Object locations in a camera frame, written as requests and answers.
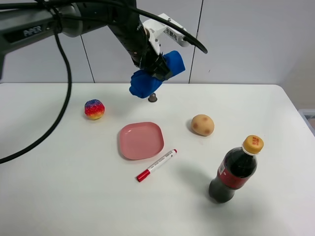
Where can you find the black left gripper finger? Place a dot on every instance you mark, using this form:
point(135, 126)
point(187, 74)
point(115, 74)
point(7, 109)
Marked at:
point(161, 62)

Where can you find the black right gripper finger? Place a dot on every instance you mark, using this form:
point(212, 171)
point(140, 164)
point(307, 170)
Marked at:
point(160, 73)

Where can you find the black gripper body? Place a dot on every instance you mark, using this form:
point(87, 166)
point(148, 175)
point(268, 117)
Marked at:
point(143, 54)

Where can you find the blue cloth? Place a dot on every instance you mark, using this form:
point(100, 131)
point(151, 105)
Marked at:
point(143, 84)

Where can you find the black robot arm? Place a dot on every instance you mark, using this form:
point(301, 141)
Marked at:
point(22, 24)

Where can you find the grey coffee capsule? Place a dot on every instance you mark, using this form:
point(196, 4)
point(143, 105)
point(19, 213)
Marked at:
point(152, 98)

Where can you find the toy potato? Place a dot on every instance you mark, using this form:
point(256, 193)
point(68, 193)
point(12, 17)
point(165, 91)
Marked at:
point(202, 125)

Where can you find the pink square plate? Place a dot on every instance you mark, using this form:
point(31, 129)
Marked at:
point(140, 140)

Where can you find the rainbow coloured ball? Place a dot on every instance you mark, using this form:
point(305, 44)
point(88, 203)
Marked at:
point(94, 109)

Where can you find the red whiteboard marker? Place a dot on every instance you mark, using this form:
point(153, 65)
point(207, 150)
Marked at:
point(156, 165)

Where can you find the cola bottle yellow cap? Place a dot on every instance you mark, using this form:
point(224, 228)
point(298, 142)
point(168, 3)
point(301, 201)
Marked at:
point(238, 165)

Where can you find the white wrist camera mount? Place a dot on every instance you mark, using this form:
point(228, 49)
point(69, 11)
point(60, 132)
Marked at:
point(154, 29)

